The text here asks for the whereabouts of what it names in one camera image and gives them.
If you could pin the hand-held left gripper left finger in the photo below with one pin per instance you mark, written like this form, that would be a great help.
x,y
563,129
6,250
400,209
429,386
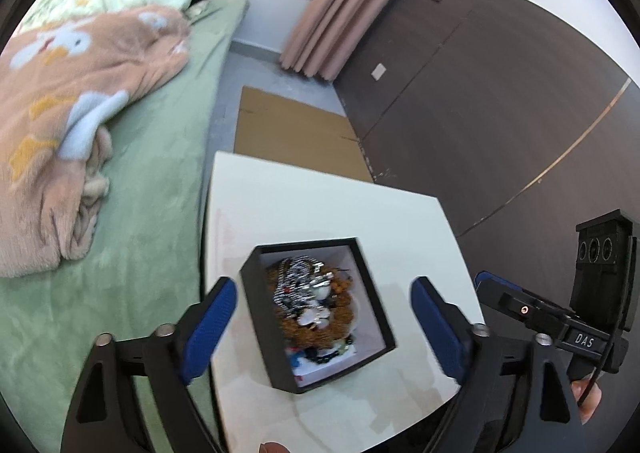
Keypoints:
x,y
210,328

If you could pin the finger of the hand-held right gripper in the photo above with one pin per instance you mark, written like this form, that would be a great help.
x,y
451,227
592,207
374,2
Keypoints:
x,y
520,305

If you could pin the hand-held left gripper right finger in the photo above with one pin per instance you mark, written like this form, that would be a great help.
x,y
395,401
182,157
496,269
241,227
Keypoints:
x,y
435,323

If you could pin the black jewelry box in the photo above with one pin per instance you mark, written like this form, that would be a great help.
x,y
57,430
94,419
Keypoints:
x,y
260,328

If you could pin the person's right hand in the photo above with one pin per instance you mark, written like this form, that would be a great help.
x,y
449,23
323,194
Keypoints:
x,y
590,398

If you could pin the green bed sheet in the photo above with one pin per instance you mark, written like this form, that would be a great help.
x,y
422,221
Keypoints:
x,y
160,158

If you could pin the brown cardboard sheet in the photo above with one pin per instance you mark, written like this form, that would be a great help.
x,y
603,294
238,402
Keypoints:
x,y
290,128

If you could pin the pink duck print blanket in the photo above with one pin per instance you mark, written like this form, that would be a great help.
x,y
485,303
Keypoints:
x,y
60,98

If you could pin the pink curtain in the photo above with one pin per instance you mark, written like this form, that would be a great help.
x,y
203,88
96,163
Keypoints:
x,y
340,8

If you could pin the white wall switch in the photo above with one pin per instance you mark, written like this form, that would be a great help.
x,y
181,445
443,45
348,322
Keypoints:
x,y
379,71

